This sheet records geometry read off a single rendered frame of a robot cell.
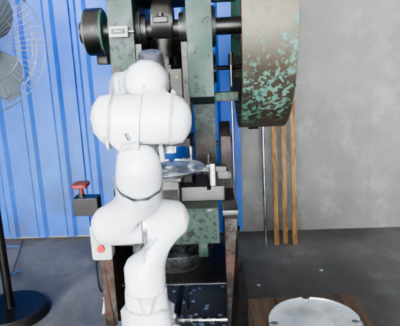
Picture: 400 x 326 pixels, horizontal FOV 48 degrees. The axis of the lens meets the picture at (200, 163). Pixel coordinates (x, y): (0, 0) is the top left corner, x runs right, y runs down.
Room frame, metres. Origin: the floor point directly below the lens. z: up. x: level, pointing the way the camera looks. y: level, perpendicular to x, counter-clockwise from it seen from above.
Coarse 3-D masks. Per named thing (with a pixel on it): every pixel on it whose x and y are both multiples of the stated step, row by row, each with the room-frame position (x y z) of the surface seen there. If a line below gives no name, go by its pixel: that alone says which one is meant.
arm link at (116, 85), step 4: (116, 72) 1.35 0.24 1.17; (120, 72) 1.35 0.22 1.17; (124, 72) 1.15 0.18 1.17; (112, 76) 1.34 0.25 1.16; (116, 76) 1.18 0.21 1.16; (120, 76) 1.16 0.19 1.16; (112, 80) 1.24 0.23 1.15; (116, 80) 1.16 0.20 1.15; (120, 80) 1.15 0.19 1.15; (112, 84) 1.23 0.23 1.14; (116, 84) 1.16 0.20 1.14; (120, 84) 1.15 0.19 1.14; (112, 88) 1.26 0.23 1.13; (116, 88) 1.16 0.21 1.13; (120, 88) 1.15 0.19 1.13; (124, 88) 1.13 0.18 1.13; (112, 92) 1.29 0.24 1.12; (116, 92) 1.16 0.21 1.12; (120, 92) 1.16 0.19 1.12; (124, 92) 1.14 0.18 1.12
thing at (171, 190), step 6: (168, 180) 1.58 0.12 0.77; (174, 180) 1.58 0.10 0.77; (180, 180) 1.58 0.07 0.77; (168, 186) 1.70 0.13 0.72; (174, 186) 1.70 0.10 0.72; (180, 186) 1.70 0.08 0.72; (162, 192) 1.70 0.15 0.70; (168, 192) 1.70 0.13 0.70; (174, 192) 1.70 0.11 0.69; (180, 192) 1.70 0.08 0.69; (162, 198) 1.69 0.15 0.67; (168, 198) 1.70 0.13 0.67; (174, 198) 1.70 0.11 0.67; (180, 198) 1.70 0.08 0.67
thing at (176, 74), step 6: (168, 66) 1.84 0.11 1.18; (174, 66) 1.86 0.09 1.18; (174, 72) 1.79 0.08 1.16; (180, 72) 1.79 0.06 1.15; (174, 78) 1.79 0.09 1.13; (180, 78) 1.79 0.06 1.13; (174, 84) 1.79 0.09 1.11; (180, 84) 1.79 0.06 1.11; (174, 90) 1.79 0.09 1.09; (180, 90) 1.79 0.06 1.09; (180, 96) 1.79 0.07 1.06
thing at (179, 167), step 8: (160, 160) 1.89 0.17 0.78; (168, 160) 1.89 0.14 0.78; (176, 160) 1.89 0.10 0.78; (184, 160) 1.88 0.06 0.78; (192, 160) 1.86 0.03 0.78; (168, 168) 1.72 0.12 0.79; (176, 168) 1.71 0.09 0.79; (184, 168) 1.73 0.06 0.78; (192, 168) 1.72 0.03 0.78; (200, 168) 1.72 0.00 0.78; (168, 176) 1.61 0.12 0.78; (176, 176) 1.61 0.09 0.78
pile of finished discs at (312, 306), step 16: (288, 304) 1.38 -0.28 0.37; (304, 304) 1.38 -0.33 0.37; (320, 304) 1.37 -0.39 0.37; (336, 304) 1.37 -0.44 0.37; (272, 320) 1.29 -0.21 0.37; (288, 320) 1.29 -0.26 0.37; (304, 320) 1.27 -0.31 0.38; (320, 320) 1.27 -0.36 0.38; (336, 320) 1.27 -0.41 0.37; (352, 320) 1.28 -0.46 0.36
